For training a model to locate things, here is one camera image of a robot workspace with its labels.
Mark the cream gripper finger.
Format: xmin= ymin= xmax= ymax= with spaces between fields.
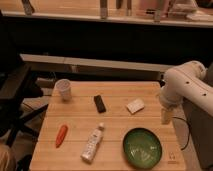
xmin=161 ymin=108 xmax=172 ymax=124

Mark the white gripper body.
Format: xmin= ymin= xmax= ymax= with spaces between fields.
xmin=159 ymin=87 xmax=183 ymax=108

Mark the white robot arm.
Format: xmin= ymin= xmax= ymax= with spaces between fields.
xmin=159 ymin=61 xmax=213 ymax=124

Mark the green ceramic bowl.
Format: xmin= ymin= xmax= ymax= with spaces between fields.
xmin=123 ymin=128 xmax=162 ymax=169

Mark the white sponge block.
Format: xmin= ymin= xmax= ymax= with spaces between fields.
xmin=126 ymin=99 xmax=145 ymax=114

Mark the grey cabinet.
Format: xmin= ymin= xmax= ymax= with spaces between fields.
xmin=182 ymin=63 xmax=213 ymax=170

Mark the black rectangular block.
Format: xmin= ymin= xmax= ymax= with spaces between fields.
xmin=94 ymin=95 xmax=106 ymax=113

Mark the white plastic bottle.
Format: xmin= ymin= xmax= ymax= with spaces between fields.
xmin=81 ymin=123 xmax=105 ymax=163

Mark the orange carrot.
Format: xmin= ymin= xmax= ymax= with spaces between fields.
xmin=55 ymin=125 xmax=68 ymax=148

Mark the black office chair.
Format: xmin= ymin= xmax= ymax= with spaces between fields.
xmin=0 ymin=11 xmax=48 ymax=147

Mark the black cable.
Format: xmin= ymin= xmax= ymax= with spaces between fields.
xmin=172 ymin=115 xmax=191 ymax=151

